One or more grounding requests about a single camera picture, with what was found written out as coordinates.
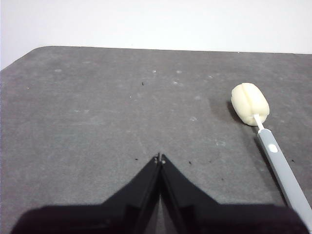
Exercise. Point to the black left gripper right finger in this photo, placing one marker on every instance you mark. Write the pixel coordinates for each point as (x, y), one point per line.
(219, 219)

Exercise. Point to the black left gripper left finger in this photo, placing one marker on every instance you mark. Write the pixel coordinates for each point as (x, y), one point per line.
(97, 219)

